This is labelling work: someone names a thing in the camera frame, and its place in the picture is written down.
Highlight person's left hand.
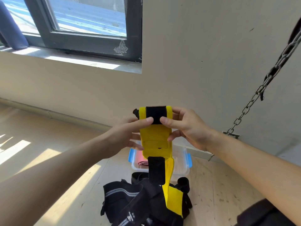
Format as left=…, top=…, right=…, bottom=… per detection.
left=103, top=117, right=154, bottom=159

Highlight black strap on chain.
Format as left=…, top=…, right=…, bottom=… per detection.
left=260, top=17, right=301, bottom=102

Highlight person's right forearm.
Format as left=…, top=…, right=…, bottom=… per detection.
left=206, top=129, right=301, bottom=226

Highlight dark window frame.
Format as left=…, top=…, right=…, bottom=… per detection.
left=22, top=0, right=143, bottom=63

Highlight yellow wrap strap black fastener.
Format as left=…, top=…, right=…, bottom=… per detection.
left=133, top=105, right=184, bottom=219

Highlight metal anchor plate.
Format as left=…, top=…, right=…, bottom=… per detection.
left=222, top=131, right=241, bottom=140

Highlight clear plastic box blue clips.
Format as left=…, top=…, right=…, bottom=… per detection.
left=128, top=139, right=193, bottom=179

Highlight metal chain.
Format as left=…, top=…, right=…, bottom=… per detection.
left=222, top=28, right=301, bottom=137

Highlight black rolled wrap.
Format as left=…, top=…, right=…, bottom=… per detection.
left=177, top=177, right=190, bottom=194

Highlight person's right hand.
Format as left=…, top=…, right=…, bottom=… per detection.
left=160, top=106, right=221, bottom=152

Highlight blue padded cylinder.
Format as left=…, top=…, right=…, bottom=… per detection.
left=0, top=0, right=29, bottom=50

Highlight pink cloth roll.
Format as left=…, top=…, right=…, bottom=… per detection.
left=137, top=151, right=150, bottom=167

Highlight person's black trousers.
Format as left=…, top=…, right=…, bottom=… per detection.
left=235, top=198, right=297, bottom=226

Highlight grey stone window sill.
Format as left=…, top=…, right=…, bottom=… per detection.
left=0, top=46, right=143, bottom=74

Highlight person's left forearm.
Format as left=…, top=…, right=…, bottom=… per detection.
left=0, top=131, right=111, bottom=226

